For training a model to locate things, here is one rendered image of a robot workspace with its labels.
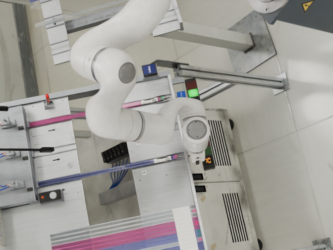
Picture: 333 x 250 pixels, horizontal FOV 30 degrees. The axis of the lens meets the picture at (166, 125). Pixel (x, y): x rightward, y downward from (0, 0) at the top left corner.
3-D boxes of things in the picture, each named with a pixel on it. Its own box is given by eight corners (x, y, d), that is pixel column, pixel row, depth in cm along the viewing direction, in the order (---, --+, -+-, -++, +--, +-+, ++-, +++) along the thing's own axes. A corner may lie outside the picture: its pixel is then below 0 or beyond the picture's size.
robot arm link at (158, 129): (118, 91, 181) (190, 105, 202) (122, 145, 177) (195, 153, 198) (138, 82, 175) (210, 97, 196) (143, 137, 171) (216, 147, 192)
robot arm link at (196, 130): (180, 125, 200) (184, 154, 198) (180, 114, 187) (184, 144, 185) (206, 123, 200) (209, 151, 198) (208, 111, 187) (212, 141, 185)
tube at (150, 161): (176, 155, 219) (176, 154, 218) (177, 158, 219) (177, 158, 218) (34, 183, 218) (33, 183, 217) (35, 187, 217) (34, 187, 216)
